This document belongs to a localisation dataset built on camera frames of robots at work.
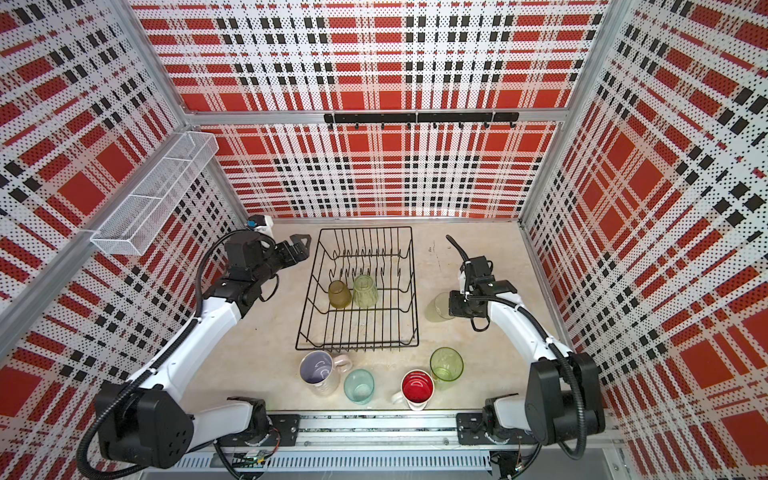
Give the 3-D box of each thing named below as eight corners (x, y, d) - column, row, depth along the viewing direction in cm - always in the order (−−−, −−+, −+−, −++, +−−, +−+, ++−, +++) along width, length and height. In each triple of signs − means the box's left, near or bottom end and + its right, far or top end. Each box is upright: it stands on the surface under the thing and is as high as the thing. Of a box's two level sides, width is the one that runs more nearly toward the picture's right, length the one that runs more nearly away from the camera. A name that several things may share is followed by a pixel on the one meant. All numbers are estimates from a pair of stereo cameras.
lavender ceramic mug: (307, 395, 81) (295, 383, 72) (313, 365, 86) (302, 350, 77) (349, 395, 81) (342, 383, 72) (352, 365, 86) (346, 350, 77)
